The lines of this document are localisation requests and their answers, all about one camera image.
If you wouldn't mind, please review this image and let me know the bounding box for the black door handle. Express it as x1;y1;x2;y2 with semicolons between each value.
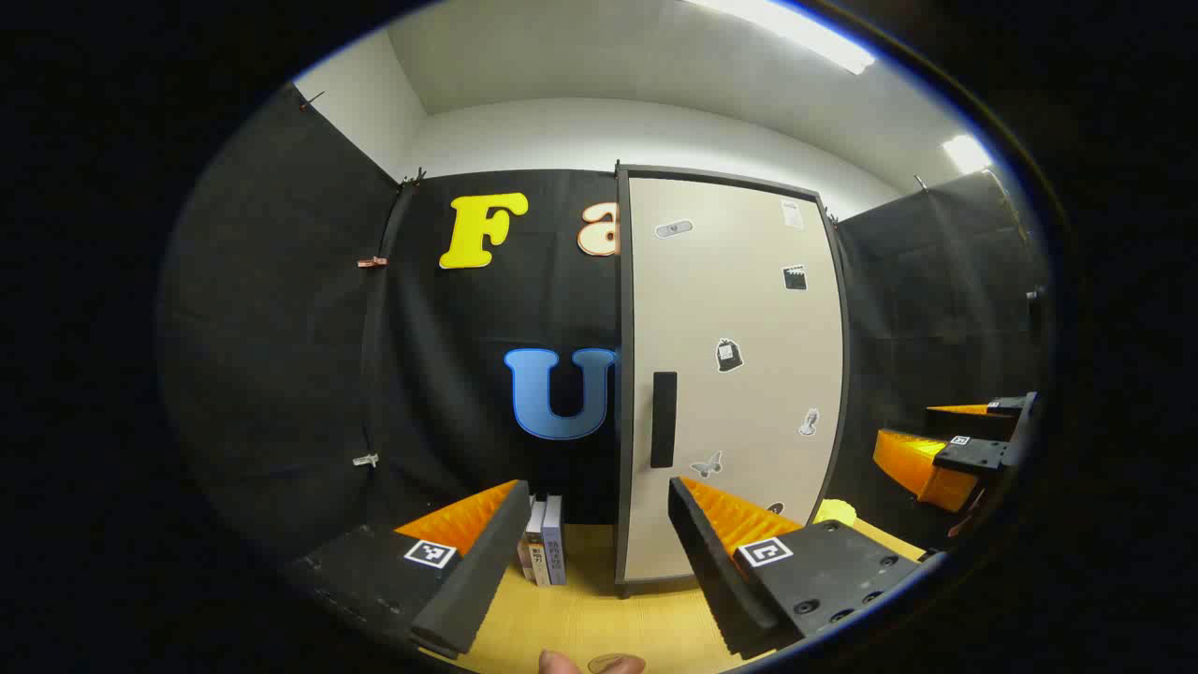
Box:
650;372;678;469

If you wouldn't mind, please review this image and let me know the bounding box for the black backdrop cloth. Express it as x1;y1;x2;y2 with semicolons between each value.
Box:
159;82;1054;581

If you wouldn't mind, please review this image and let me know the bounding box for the lavender book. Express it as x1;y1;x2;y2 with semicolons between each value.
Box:
543;494;568;587

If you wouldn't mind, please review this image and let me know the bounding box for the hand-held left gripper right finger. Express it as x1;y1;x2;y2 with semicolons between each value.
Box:
667;475;926;661

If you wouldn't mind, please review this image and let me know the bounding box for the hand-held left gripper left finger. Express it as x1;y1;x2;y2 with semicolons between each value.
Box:
284;479;533;659

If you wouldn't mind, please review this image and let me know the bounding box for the beige cabinet door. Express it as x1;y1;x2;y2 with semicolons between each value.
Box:
625;176;846;583

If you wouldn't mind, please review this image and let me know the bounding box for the ceiling light panel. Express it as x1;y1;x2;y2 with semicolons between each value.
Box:
943;135;994;175
688;0;877;76

